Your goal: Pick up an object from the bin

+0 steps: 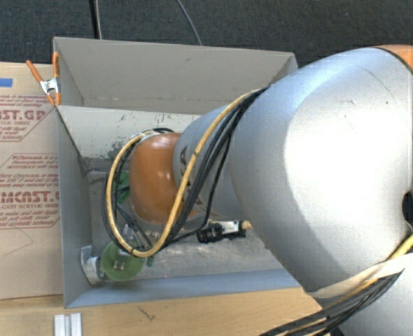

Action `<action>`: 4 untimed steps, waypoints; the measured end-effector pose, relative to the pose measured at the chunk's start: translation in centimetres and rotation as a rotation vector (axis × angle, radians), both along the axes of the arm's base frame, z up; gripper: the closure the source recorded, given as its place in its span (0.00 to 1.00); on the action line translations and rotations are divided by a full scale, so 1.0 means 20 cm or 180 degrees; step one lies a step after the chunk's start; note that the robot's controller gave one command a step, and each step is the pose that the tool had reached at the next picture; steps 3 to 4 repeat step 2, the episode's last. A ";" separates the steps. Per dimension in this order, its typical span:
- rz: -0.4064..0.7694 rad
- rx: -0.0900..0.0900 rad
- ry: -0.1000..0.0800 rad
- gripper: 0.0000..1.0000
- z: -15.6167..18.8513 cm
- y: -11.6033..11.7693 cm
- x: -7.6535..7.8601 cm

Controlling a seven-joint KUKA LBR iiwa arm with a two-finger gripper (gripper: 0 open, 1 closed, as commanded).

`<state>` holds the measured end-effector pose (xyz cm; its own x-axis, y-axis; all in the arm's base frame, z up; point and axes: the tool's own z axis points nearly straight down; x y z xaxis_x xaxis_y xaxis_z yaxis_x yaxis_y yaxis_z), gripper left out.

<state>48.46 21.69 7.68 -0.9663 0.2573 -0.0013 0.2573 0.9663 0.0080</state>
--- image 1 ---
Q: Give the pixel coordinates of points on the brown cardboard board, red print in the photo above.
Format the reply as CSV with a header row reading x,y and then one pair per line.
x,y
24,243

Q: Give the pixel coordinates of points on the black cylinder on white bracket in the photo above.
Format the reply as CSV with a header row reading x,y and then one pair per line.
x,y
210,233

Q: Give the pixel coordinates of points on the green round object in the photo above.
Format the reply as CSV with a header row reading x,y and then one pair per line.
x,y
129,269

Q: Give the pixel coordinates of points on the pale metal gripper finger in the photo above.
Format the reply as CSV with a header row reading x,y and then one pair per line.
x,y
87,251
94,273

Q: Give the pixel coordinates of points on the grey metal bin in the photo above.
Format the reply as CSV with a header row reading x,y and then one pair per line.
x,y
178,79

